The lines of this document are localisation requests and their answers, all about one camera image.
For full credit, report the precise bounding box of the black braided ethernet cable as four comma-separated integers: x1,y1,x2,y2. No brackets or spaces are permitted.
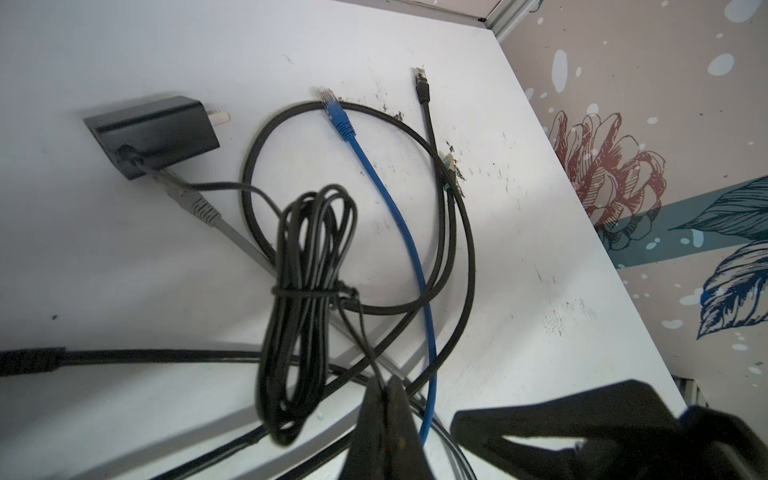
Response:
149,98,478,480

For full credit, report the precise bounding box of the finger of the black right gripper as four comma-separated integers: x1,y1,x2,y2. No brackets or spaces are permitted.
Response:
451,380,682,479

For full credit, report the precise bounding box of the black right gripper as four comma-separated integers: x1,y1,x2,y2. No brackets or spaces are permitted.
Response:
570,406,767,479

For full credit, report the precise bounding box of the black bundled cable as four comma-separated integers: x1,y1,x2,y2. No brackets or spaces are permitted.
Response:
0,346,478,480

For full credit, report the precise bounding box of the small black plug adapter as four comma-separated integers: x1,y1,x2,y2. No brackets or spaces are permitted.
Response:
82,94,391,448

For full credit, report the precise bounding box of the grey ethernet cable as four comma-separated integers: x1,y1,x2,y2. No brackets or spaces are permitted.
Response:
149,167,409,385

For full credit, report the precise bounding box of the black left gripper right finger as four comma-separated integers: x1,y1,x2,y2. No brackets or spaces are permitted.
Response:
389,376,434,480

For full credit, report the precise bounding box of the blue ethernet cable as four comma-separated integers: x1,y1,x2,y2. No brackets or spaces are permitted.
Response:
317,86,439,445

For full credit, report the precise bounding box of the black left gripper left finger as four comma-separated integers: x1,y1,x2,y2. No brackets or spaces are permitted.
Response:
339,377,396,480

